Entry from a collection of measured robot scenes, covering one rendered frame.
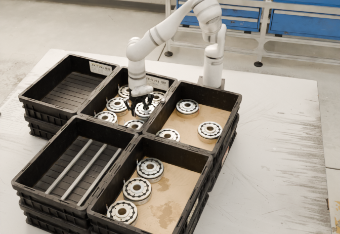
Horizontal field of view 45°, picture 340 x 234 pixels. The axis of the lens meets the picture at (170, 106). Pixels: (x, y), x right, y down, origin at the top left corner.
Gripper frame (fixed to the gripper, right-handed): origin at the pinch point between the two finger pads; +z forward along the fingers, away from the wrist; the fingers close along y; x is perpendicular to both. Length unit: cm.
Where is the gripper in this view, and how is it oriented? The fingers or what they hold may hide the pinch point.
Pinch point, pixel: (139, 112)
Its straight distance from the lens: 176.6
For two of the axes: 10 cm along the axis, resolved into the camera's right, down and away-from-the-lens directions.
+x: 3.7, 5.8, -7.3
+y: -9.3, 2.3, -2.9
